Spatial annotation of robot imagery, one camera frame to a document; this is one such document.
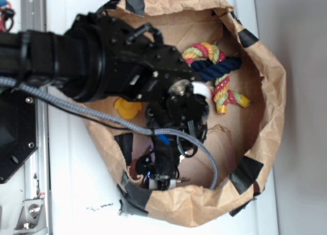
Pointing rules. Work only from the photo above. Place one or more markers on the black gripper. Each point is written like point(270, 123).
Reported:
point(187, 118)

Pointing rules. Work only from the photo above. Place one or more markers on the silver key bunch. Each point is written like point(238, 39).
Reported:
point(184, 179)

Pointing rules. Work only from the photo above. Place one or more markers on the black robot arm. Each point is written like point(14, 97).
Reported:
point(102, 56)

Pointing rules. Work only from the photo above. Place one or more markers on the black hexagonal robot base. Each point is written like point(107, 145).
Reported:
point(18, 131)

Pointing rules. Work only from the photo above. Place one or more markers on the yellow rubber duck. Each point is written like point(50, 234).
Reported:
point(127, 110)

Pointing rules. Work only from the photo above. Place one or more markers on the brown paper bag container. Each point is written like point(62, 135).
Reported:
point(244, 142)

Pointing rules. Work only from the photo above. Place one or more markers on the metal corner bracket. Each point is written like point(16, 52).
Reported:
point(32, 218)

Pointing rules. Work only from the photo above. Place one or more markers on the aluminium rail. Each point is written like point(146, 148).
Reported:
point(36, 167)

